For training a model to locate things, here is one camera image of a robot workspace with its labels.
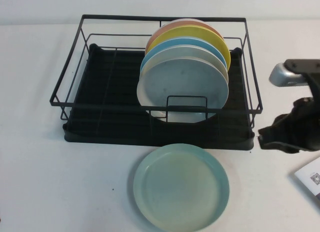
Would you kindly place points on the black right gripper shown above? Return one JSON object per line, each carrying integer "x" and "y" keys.
{"x": 305, "y": 122}

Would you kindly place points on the mint green plate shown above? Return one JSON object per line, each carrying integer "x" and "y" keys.
{"x": 180, "y": 189}

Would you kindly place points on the grey plate with white rim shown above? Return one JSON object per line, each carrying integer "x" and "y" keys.
{"x": 185, "y": 77}

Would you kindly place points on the cream white plate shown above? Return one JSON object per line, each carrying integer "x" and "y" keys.
{"x": 200, "y": 53}

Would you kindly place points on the yellow plate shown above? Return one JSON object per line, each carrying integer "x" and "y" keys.
{"x": 195, "y": 32}

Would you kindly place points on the light blue plate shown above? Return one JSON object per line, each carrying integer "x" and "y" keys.
{"x": 180, "y": 41}

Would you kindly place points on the pale beige plate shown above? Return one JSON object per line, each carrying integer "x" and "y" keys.
{"x": 190, "y": 19}

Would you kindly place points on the orange plate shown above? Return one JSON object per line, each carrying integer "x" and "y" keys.
{"x": 160, "y": 32}

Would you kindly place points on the white paper with QR code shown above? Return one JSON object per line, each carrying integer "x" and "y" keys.
{"x": 310, "y": 179}

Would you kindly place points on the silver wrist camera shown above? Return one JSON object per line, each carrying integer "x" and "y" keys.
{"x": 282, "y": 77}

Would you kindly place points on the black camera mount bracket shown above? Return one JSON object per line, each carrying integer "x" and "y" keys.
{"x": 300, "y": 65}

